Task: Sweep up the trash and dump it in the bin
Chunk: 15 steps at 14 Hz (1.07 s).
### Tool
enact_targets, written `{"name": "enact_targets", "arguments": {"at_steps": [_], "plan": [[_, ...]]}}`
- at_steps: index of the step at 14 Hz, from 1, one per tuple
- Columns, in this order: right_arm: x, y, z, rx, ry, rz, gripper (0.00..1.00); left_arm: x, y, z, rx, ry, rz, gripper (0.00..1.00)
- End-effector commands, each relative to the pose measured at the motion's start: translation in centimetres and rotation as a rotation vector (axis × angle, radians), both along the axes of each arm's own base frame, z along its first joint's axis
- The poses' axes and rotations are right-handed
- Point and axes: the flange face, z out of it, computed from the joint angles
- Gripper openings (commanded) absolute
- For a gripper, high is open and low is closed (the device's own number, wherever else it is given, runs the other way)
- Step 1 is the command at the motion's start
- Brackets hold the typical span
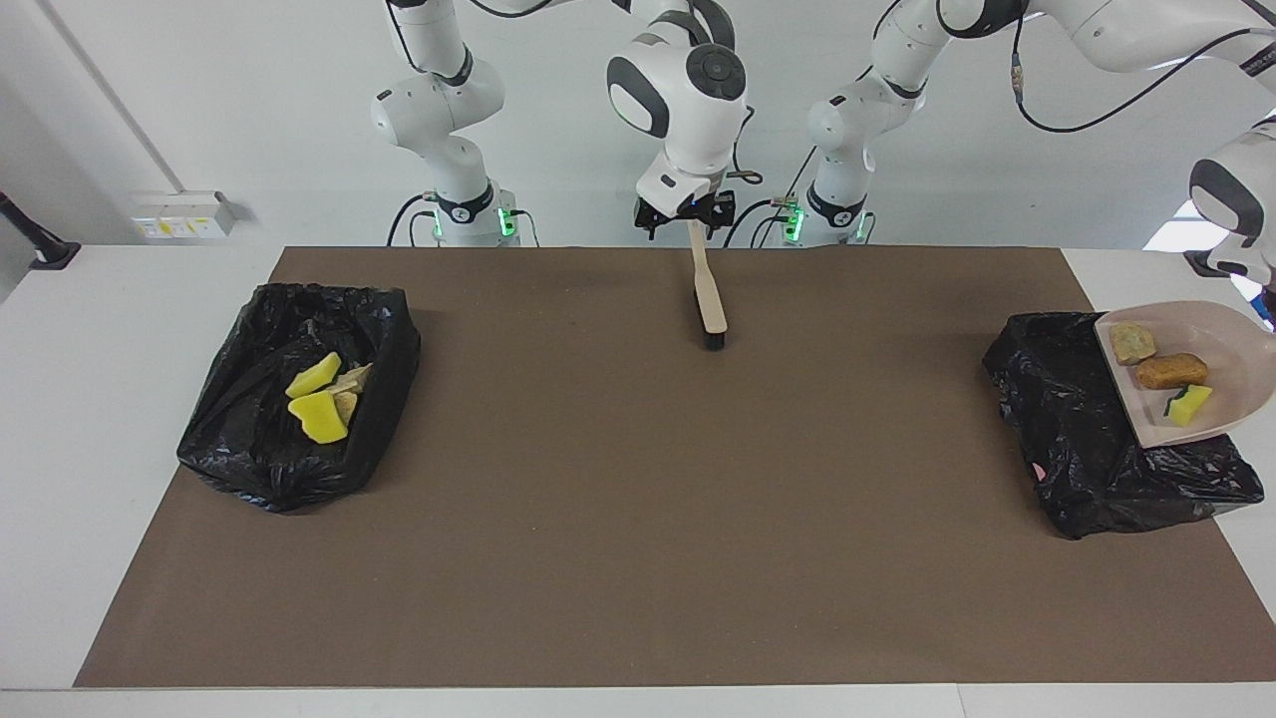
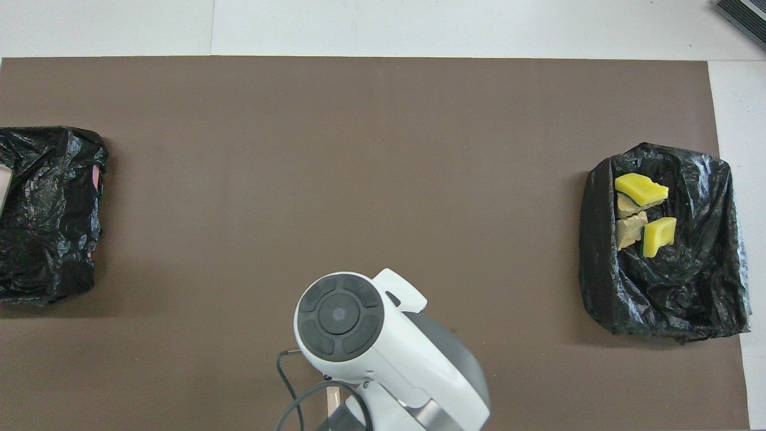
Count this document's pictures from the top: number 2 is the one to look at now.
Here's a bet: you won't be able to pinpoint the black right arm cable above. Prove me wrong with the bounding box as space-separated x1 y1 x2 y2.
276 350 375 431

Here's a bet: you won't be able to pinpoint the beige stone chunk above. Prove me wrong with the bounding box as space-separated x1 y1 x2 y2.
616 213 649 251

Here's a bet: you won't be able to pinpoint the brown table mat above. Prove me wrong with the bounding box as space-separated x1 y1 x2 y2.
0 57 749 431

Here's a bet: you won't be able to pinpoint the black bag lined bin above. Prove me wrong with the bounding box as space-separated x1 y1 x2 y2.
577 142 753 343
0 126 110 307

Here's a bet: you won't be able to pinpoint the notched yellow sponge piece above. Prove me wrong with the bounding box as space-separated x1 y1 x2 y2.
614 173 670 207

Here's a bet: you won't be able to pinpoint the dark ribbed panel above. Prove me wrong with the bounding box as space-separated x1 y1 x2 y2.
714 0 766 51

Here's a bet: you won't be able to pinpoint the blocky yellow sponge piece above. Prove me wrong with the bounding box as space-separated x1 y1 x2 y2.
642 217 677 259

